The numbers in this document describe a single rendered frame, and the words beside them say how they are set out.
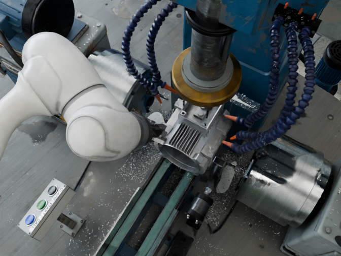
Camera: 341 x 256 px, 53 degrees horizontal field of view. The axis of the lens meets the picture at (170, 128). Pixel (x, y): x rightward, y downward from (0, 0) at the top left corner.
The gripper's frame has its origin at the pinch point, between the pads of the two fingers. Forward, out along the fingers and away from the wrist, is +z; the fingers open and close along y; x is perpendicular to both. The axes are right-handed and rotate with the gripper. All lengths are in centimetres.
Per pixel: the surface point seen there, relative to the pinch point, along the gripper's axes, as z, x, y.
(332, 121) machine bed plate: 61, -28, -47
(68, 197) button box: -1.6, 31.6, 14.7
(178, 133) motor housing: 11.0, 0.0, -3.4
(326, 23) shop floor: 195, -102, -26
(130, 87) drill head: 6.7, -5.7, 16.0
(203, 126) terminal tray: 8.6, -6.0, -9.5
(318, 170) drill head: 8.8, -10.8, -43.1
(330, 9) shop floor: 203, -115, -24
